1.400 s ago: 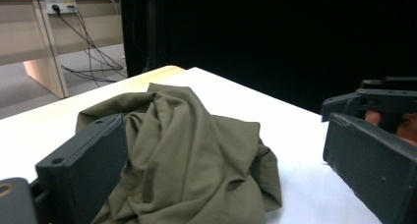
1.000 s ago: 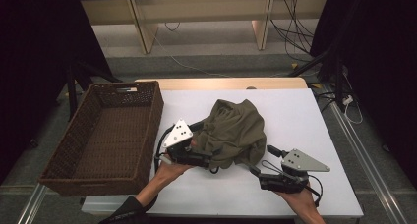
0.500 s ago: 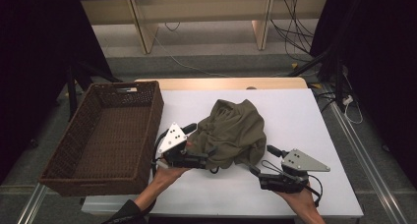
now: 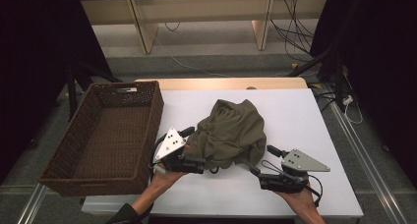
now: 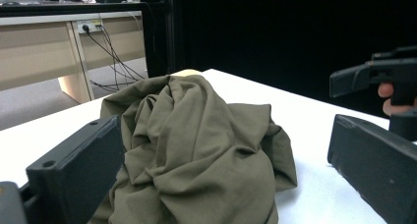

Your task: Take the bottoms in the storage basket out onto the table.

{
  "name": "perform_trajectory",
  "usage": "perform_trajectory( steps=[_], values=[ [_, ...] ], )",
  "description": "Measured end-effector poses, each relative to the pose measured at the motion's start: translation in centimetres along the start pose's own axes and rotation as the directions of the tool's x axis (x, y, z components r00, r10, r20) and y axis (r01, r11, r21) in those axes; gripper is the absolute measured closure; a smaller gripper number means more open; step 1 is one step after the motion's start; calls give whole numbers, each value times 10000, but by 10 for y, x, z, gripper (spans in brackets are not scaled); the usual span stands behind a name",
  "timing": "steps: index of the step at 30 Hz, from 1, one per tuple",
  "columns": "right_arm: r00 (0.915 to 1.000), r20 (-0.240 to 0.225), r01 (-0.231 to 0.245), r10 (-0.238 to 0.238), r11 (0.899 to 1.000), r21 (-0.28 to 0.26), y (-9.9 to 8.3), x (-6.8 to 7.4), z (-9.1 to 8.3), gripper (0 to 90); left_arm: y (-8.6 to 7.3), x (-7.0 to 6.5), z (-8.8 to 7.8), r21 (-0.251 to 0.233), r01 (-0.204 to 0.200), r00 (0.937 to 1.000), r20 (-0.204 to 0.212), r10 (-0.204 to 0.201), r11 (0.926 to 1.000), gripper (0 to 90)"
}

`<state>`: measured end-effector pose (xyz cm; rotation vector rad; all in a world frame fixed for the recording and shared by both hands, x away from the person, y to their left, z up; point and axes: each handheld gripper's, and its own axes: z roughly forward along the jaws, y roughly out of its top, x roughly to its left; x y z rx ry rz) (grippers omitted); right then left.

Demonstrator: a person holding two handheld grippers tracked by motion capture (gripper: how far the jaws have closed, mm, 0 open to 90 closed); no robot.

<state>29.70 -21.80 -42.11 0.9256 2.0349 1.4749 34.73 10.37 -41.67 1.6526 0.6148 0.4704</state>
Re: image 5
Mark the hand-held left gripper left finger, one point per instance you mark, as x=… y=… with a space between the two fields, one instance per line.
x=75 y=171

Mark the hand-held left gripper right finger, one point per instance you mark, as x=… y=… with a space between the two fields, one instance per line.
x=377 y=168

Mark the olive green cloth garment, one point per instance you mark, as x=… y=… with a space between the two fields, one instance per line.
x=196 y=152

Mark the beige office desk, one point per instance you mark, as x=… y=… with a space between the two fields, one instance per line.
x=32 y=57

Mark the black desk top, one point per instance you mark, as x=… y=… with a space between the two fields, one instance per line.
x=65 y=9

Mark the white wall power socket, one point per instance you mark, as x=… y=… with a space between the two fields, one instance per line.
x=91 y=26

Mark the black metal frame post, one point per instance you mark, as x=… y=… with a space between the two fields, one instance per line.
x=157 y=34

